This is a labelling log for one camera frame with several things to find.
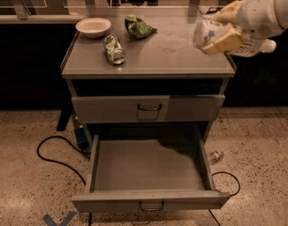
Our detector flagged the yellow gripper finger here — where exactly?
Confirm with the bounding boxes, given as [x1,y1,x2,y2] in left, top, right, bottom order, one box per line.
[207,0,243,24]
[200,25,243,56]

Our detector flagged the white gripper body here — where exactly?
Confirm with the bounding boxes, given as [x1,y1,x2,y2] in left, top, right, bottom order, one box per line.
[237,0,284,39]

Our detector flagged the clear plastic water bottle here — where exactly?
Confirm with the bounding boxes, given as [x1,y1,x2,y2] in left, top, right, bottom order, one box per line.
[193,20,277,57]

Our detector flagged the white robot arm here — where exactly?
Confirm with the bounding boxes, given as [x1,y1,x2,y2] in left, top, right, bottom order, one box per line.
[195,0,288,57]

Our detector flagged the closed grey top drawer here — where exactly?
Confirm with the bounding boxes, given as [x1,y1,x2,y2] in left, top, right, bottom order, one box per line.
[72,95,225,123]

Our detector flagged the grey metal drawer cabinet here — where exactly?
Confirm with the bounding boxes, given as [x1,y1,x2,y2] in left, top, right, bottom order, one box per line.
[62,8,234,137]

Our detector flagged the small clear bottle on floor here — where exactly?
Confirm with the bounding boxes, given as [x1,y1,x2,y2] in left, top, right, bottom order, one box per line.
[208,151,224,165]

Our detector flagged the open grey middle drawer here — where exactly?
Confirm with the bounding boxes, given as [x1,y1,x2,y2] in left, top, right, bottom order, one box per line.
[72,135,230,213]

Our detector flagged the crumpled green chip bag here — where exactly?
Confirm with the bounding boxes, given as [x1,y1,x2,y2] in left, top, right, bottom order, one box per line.
[124,14,157,40]

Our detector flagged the crushed green soda can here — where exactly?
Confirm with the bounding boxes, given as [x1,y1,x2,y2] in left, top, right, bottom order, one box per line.
[104,35,126,65]

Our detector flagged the white ceramic bowl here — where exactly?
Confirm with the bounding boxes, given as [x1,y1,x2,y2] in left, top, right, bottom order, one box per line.
[75,18,111,39]

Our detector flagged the blue power adapter box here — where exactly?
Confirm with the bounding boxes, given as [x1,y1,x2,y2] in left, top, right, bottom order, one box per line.
[74,127,89,150]

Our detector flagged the black floor cable right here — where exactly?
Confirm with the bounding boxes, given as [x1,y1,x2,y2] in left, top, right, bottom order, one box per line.
[207,170,242,226]

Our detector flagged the black floor cable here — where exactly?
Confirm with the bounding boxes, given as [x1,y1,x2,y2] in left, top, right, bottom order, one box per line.
[36,135,92,186]
[207,170,242,226]

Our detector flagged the black floor cable left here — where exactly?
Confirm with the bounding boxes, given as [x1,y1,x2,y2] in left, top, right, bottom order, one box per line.
[36,135,92,186]

